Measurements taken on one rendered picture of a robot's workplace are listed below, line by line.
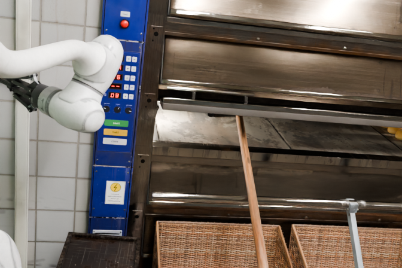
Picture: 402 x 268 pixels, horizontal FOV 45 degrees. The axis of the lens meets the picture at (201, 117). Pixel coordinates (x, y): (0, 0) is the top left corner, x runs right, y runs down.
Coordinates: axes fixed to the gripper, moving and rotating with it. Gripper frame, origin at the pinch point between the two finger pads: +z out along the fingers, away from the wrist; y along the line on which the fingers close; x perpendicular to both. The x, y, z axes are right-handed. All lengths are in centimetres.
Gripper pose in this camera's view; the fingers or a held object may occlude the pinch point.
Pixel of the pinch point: (8, 81)
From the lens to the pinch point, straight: 167.8
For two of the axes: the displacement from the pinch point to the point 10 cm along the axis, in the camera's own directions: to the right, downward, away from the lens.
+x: 5.8, -2.0, 7.9
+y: -1.3, 9.3, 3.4
